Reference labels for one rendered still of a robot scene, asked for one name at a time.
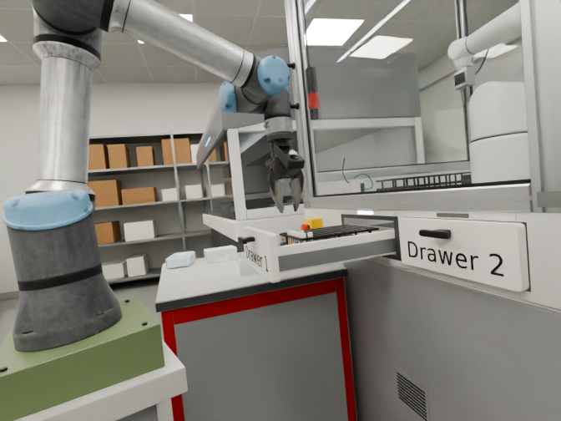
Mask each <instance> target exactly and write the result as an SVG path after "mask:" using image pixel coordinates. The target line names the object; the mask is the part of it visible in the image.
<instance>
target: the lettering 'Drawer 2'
mask: <svg viewBox="0 0 561 421"><path fill-rule="evenodd" d="M409 243H412V244H413V245H414V246H415V247H416V255H415V256H411V254H410V244H409ZM407 244H408V254H409V256H410V257H416V256H417V245H416V244H415V243H414V242H412V241H408V242H407ZM423 249H425V250H426V247H423V248H421V247H420V250H421V259H422V250H423ZM427 250H428V251H429V250H431V251H433V253H434V254H432V253H429V254H428V255H427V258H428V260H429V261H434V262H436V253H435V251H434V250H433V249H432V248H429V249H427ZM438 252H439V256H440V258H441V262H442V264H444V261H445V255H446V258H447V263H448V265H449V266H451V262H452V252H451V253H450V260H448V256H447V252H446V251H444V253H443V259H442V255H441V252H440V250H438ZM430 255H432V256H434V259H433V260H431V259H430V258H429V256H430ZM458 256H463V257H464V260H461V259H458ZM489 256H497V257H498V258H499V263H498V265H497V266H495V267H494V268H493V269H492V270H491V274H493V275H497V276H503V274H501V273H496V272H495V271H496V270H497V269H498V268H499V267H500V266H501V265H502V263H503V259H502V257H501V256H500V255H498V254H495V253H493V254H489ZM470 257H471V268H472V270H473V259H474V258H477V259H478V256H474V257H473V256H470ZM458 261H464V262H467V258H466V257H465V255H463V254H462V253H458V254H457V255H456V263H457V265H458V266H459V267H461V268H467V267H466V266H460V265H459V263H458Z"/></svg>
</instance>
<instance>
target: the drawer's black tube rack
mask: <svg viewBox="0 0 561 421"><path fill-rule="evenodd" d="M377 230H379V228H378V227H370V226H354V225H339V226H328V227H322V228H315V229H309V230H303V231H304V233H306V237H307V238H308V241H306V242H309V240H313V241H320V240H326V239H332V238H338V237H344V236H354V235H352V234H355V235H357V233H361V232H367V231H368V233H371V231H377ZM307 232H312V235H313V237H308V235H307ZM287 245H289V243H288V237H286V242H282V243H281V244H280V246H287Z"/></svg>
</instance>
